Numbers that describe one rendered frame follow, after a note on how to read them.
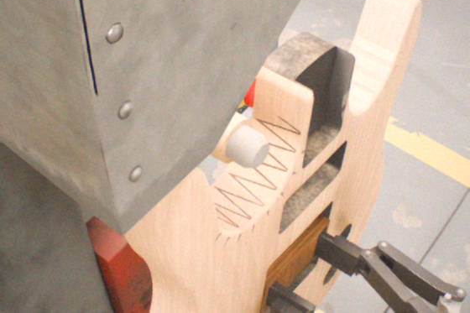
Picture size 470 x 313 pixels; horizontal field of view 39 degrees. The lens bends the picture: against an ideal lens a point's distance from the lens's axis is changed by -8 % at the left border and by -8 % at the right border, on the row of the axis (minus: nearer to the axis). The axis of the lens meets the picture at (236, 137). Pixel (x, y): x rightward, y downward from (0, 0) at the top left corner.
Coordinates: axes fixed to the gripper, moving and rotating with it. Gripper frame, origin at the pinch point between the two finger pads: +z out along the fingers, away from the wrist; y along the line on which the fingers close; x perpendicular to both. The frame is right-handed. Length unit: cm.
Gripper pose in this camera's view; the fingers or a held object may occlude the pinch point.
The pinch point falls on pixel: (298, 268)
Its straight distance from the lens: 63.0
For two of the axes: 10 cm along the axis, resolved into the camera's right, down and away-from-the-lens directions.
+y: 6.1, -5.0, 6.1
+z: -7.9, -4.5, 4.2
